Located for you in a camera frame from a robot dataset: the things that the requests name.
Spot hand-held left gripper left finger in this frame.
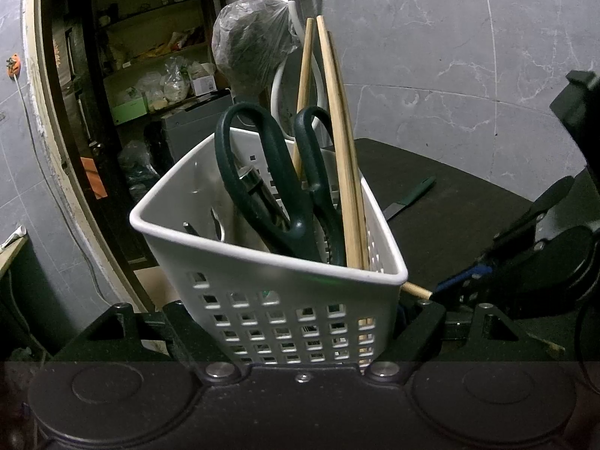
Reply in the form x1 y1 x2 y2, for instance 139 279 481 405
51 301 245 381

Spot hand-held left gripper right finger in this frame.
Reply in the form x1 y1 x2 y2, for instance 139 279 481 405
370 297 554 381

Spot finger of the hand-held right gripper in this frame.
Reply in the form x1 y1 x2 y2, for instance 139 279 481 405
489 175 577 250
432 238 545 309

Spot wooden chopstick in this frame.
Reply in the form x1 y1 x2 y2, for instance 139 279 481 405
328 29 373 273
291 18 315 183
316 15 364 270
404 282 566 354

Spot white plastic utensil basket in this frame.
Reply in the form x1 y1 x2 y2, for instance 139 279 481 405
129 127 408 371

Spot metal utensil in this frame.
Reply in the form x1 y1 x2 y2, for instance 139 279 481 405
210 206 228 242

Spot dark green handled scissors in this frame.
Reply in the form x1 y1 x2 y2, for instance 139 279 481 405
214 103 350 268

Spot brown cardboard box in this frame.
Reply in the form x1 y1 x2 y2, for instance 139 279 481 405
132 265 185 312

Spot dark plastic bag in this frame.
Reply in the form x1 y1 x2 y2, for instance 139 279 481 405
117 139 162 202

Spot grey cabinet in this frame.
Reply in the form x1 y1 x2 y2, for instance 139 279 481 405
159 95 235 165

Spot kitchen counter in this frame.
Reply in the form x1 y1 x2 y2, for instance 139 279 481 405
0 237 29 287

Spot white tube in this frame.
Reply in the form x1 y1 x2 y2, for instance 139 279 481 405
0 225 26 250

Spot green box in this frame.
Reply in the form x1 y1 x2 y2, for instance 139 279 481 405
112 97 148 126

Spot white plastic bag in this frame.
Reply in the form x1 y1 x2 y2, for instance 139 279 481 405
132 72 165 110

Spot dark wooden door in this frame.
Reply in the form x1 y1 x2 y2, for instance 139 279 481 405
47 0 123 263

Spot white cardboard box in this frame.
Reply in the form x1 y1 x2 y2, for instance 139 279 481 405
190 74 218 97

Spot clear plastic bag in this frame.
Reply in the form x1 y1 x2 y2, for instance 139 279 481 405
162 56 192 102

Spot cluttered storage shelf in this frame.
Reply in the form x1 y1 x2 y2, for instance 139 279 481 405
82 0 221 127

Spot clear bag with dark contents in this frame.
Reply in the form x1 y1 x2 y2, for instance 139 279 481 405
212 0 301 97

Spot green handled knife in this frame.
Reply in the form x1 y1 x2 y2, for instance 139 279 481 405
383 175 437 222

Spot pale door frame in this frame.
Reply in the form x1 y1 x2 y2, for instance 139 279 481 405
21 0 282 312

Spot white hose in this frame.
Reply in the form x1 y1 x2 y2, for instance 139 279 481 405
270 0 329 141

